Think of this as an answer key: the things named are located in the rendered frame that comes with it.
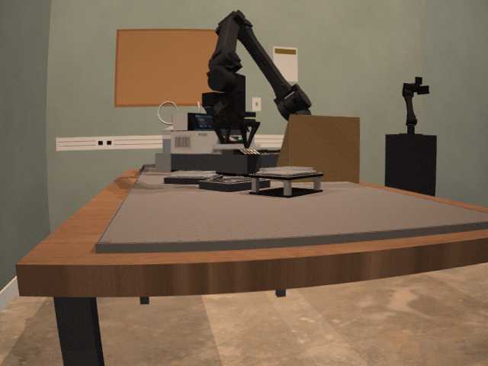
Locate white microplate with grid of square wells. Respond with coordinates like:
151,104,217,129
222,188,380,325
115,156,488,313
259,166,313,175
208,144,262,149
171,171,217,178

